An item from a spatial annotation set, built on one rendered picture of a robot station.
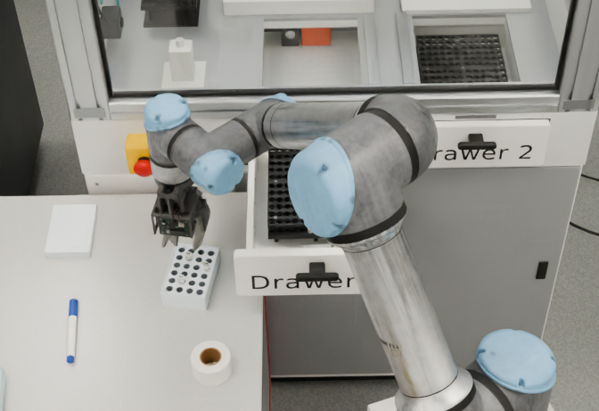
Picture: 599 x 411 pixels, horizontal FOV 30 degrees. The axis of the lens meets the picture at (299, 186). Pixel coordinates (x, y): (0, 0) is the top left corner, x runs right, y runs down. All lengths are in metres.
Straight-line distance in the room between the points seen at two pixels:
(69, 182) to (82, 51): 1.39
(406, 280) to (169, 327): 0.69
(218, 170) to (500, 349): 0.51
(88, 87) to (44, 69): 1.72
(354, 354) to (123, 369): 0.87
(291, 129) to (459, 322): 1.07
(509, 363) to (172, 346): 0.67
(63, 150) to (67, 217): 1.30
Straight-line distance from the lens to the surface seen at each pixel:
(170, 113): 1.81
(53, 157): 3.54
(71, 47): 2.09
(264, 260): 1.95
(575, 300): 3.14
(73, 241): 2.22
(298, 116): 1.72
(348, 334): 2.69
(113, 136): 2.23
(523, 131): 2.22
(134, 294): 2.13
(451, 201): 2.36
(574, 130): 2.26
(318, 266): 1.95
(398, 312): 1.51
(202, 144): 1.78
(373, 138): 1.44
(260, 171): 2.22
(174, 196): 1.91
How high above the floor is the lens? 2.40
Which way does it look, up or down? 46 degrees down
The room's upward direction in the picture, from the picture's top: 1 degrees counter-clockwise
